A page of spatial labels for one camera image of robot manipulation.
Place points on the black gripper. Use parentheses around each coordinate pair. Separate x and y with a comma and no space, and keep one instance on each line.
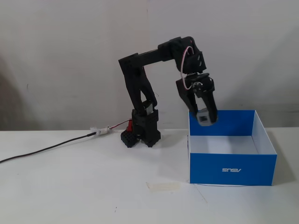
(205,89)

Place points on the small gray block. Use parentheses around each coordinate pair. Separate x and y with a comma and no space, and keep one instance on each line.
(205,118)

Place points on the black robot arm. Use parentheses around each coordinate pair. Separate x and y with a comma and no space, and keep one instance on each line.
(135,77)

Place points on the blue white cardboard box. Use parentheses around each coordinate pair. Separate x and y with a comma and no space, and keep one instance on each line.
(231,169)

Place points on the clear tape patch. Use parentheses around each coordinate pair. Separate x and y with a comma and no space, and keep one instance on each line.
(163,186)

